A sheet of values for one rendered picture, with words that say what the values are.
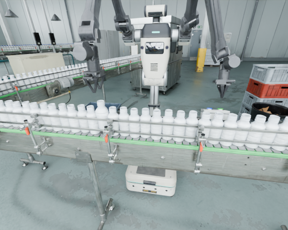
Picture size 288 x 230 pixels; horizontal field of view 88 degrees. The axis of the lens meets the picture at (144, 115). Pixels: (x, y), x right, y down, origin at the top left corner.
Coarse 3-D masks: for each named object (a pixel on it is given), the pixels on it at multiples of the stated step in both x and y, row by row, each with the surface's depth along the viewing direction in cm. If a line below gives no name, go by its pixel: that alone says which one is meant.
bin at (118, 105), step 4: (88, 104) 141; (92, 104) 145; (96, 104) 144; (108, 104) 142; (112, 104) 141; (116, 104) 141; (120, 104) 138; (96, 108) 146; (108, 108) 144; (116, 108) 143
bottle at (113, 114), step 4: (112, 108) 80; (112, 112) 77; (116, 112) 79; (108, 116) 78; (112, 116) 78; (116, 116) 78; (108, 124) 81; (112, 124) 79; (116, 124) 80; (112, 128) 81; (116, 128) 81
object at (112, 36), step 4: (108, 32) 633; (112, 32) 655; (116, 32) 676; (108, 36) 637; (112, 36) 659; (116, 36) 680; (108, 40) 642; (112, 40) 664; (116, 40) 686; (108, 44) 648; (112, 44) 670; (116, 44) 691; (108, 48) 656; (112, 48) 675; (116, 48) 697; (108, 52) 665; (112, 52) 680; (116, 52) 703; (108, 56) 673; (112, 56) 685; (116, 56) 709; (120, 56) 735
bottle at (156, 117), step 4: (156, 112) 73; (152, 116) 77; (156, 116) 74; (160, 116) 76; (152, 120) 75; (156, 120) 74; (160, 120) 75; (152, 128) 77; (156, 128) 76; (160, 128) 77; (152, 132) 78; (156, 132) 77; (160, 132) 78; (152, 136) 79; (156, 136) 78; (160, 136) 79
